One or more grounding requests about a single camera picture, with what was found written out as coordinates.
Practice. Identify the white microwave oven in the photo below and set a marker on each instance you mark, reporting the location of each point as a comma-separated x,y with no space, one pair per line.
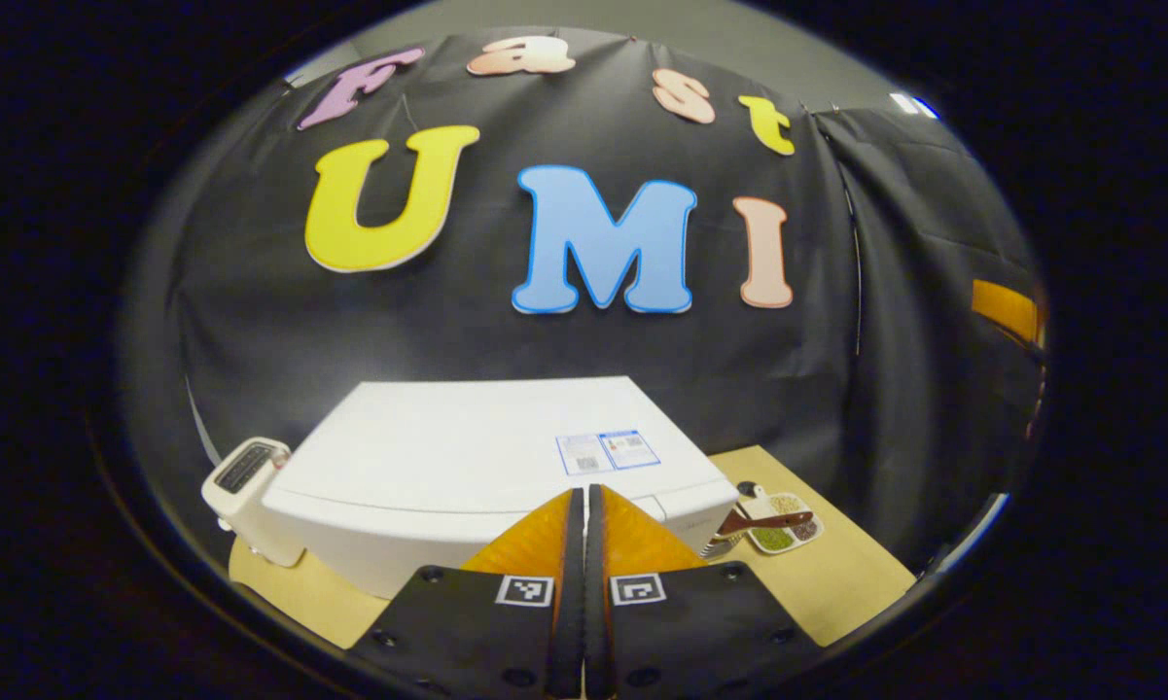
447,457

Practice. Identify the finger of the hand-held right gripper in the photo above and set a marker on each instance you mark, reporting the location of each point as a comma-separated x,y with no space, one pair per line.
1007,309

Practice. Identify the white divided bean dish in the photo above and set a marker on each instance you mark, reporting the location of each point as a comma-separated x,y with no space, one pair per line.
788,530

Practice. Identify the black backdrop cloth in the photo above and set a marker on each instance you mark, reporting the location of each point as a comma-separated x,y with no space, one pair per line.
506,340

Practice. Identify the white toaster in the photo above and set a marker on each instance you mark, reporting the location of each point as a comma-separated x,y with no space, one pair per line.
248,506

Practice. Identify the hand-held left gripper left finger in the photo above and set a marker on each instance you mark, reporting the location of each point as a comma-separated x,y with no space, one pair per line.
569,603

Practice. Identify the small ceiling light panel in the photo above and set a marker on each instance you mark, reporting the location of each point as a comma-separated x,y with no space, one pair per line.
914,105

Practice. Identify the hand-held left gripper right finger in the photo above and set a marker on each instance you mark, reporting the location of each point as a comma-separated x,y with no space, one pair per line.
598,603

